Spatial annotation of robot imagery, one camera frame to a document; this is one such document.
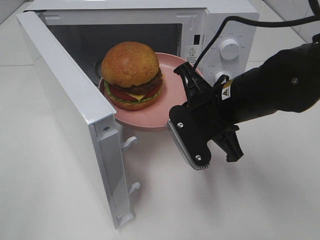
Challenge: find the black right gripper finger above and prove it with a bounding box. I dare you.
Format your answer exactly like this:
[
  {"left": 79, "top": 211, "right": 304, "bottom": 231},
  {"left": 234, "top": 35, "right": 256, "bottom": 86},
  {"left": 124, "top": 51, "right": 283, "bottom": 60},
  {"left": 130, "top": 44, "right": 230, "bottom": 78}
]
[
  {"left": 173, "top": 62, "right": 214, "bottom": 110},
  {"left": 167, "top": 105, "right": 244, "bottom": 171}
]

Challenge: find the glass microwave turntable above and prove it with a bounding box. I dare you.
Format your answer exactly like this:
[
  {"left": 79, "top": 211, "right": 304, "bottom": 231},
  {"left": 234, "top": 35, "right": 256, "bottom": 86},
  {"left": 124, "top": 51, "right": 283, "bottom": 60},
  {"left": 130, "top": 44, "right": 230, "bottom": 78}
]
[{"left": 94, "top": 60, "right": 102, "bottom": 79}]

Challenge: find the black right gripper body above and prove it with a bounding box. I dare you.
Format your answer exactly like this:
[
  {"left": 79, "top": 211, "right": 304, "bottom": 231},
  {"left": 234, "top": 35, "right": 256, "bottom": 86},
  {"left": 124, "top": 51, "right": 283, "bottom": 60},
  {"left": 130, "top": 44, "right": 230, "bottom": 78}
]
[{"left": 186, "top": 82, "right": 240, "bottom": 148}]

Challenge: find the upper white power knob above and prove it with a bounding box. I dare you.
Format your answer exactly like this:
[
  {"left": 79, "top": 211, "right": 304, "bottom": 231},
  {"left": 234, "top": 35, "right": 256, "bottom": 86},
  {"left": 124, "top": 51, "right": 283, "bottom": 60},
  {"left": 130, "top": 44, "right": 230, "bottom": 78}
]
[{"left": 218, "top": 37, "right": 241, "bottom": 61}]

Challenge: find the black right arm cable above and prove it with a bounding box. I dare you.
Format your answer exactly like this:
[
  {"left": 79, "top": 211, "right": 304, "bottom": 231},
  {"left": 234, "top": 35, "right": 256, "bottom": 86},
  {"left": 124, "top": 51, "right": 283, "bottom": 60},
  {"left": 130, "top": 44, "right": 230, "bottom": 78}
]
[{"left": 192, "top": 0, "right": 320, "bottom": 70}]

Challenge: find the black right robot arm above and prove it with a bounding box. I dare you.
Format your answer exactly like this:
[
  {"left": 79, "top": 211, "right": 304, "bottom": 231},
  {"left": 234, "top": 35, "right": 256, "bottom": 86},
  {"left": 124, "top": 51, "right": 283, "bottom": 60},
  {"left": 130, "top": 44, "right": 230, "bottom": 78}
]
[{"left": 168, "top": 41, "right": 320, "bottom": 170}]

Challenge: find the white microwave door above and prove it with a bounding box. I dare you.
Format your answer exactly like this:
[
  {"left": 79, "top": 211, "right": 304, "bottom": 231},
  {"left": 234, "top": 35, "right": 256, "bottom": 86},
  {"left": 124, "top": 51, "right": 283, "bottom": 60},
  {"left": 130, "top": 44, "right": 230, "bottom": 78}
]
[{"left": 17, "top": 11, "right": 140, "bottom": 228}]

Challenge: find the burger with sesame-free bun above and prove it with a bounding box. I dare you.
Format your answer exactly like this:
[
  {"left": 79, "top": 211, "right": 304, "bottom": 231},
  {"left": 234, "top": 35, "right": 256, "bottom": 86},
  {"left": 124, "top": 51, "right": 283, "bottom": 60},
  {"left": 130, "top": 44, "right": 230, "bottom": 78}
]
[{"left": 100, "top": 41, "right": 164, "bottom": 111}]

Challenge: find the lower white timer knob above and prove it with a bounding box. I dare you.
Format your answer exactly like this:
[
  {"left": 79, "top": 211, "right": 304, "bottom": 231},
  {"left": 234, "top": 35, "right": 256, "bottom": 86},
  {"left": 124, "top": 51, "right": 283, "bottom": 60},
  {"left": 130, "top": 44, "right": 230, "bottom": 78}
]
[{"left": 213, "top": 70, "right": 232, "bottom": 85}]

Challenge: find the white microwave oven body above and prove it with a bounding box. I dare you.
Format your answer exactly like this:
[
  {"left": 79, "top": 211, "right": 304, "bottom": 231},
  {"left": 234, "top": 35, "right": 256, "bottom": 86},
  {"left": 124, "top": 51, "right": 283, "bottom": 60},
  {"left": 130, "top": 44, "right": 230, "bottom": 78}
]
[{"left": 24, "top": 0, "right": 260, "bottom": 131}]

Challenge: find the pink round plate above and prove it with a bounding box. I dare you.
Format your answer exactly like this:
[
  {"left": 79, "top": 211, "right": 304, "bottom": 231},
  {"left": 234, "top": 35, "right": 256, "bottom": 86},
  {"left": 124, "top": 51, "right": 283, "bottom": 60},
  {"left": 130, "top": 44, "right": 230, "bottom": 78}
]
[{"left": 113, "top": 52, "right": 187, "bottom": 132}]

